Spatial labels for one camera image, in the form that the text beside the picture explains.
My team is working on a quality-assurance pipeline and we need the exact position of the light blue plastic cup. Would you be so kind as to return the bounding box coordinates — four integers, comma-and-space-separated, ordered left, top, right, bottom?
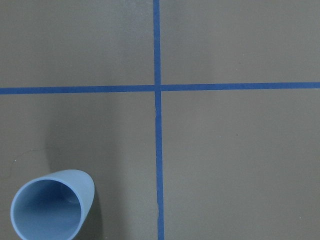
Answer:
10, 169, 95, 240

